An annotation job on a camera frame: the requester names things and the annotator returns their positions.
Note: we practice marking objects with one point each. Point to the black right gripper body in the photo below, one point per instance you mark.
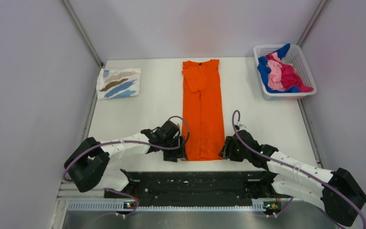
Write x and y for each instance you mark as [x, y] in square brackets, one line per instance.
[233, 151]

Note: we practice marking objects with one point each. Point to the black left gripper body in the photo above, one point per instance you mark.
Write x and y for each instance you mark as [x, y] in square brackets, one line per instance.
[173, 153]

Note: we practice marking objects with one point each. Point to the orange t shirt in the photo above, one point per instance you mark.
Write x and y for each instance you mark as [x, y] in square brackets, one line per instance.
[203, 110]

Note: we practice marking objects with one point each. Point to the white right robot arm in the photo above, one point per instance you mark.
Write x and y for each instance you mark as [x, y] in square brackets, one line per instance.
[336, 193]

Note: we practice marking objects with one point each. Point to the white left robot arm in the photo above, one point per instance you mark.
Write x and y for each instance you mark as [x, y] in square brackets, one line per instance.
[87, 167]

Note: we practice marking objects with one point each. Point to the light pink t shirt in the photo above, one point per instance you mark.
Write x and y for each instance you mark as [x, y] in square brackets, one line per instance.
[275, 75]

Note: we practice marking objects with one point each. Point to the blue t shirt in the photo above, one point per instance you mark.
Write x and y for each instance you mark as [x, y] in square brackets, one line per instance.
[260, 53]

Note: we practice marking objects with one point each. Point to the magenta t shirt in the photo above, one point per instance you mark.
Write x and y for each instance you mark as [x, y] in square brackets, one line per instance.
[292, 82]

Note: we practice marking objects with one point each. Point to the white plastic laundry basket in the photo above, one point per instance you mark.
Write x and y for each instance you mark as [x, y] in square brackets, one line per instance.
[296, 57]

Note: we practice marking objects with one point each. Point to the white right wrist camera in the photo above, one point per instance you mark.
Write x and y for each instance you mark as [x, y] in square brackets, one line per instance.
[241, 127]

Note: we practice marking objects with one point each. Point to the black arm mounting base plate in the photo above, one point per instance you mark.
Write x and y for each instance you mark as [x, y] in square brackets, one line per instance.
[199, 189]

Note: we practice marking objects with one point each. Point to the aluminium frame rail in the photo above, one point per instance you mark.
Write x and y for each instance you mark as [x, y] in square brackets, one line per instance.
[69, 190]

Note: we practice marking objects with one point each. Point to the left corner aluminium post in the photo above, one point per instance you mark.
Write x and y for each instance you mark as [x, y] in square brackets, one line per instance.
[81, 32]

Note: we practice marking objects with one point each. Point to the corner aluminium post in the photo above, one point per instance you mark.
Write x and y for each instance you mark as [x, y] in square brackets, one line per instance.
[315, 17]
[81, 32]

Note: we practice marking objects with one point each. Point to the right corner aluminium post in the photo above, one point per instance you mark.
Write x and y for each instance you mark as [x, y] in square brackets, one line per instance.
[315, 17]

